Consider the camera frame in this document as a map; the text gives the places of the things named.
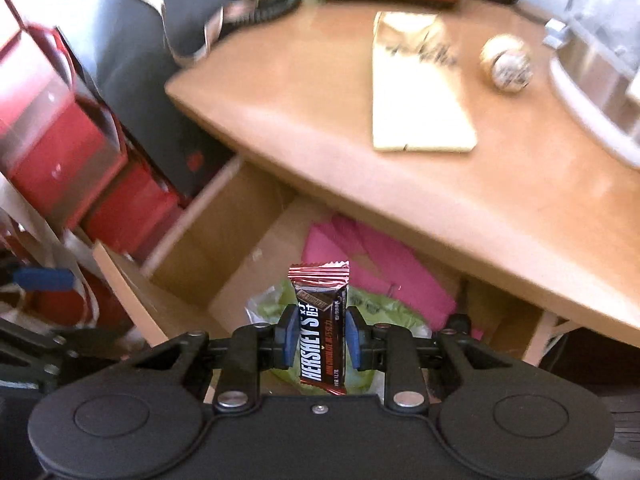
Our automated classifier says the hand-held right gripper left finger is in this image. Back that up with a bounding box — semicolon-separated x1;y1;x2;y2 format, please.
102;305;298;413

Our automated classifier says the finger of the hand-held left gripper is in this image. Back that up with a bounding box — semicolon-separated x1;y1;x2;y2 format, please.
0;260;126;391

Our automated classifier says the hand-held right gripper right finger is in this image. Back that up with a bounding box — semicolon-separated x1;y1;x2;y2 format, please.
346;306;538;413

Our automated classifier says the dark red chocolate bar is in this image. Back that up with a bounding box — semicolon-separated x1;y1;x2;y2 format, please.
287;260;351;396

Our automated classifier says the wooden drawer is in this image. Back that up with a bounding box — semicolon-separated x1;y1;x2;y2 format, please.
92;155;548;401

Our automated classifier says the gold foil packet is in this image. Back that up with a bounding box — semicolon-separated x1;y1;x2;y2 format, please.
371;10;478;153

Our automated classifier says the gold foil chocolate ball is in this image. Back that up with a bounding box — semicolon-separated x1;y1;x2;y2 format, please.
480;34;533;93

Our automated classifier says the green snack bag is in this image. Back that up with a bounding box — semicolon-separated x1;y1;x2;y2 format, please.
245;282;433;396

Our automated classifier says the black car key fob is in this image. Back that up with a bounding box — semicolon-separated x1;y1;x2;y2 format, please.
442;280;476;336

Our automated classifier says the small red gift box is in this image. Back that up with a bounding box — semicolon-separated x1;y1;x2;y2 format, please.
82;162;183;256

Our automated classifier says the large red gift box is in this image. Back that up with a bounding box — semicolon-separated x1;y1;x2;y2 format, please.
0;0;128;223

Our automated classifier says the black gift bag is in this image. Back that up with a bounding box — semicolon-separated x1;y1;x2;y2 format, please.
55;0;281;201

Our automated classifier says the wooden desk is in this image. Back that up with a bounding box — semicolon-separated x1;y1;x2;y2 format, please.
165;0;640;366

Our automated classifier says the dark box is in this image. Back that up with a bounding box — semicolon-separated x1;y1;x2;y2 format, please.
542;327;640;461

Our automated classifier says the pink fabric strap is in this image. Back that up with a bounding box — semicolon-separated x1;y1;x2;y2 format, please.
302;215;486;341

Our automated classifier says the tan ribbon handle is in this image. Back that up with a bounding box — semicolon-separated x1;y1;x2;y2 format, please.
125;0;271;68

